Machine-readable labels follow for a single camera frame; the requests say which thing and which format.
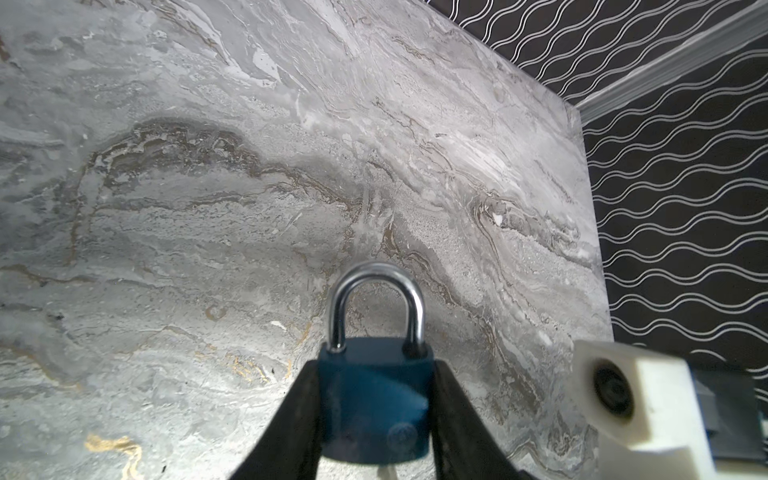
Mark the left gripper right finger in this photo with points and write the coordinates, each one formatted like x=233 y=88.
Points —
x=463 y=447

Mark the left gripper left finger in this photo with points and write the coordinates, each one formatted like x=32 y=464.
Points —
x=290 y=447

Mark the blue padlock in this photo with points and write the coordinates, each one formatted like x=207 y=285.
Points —
x=375 y=391

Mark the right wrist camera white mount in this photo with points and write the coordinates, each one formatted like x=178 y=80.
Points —
x=659 y=416

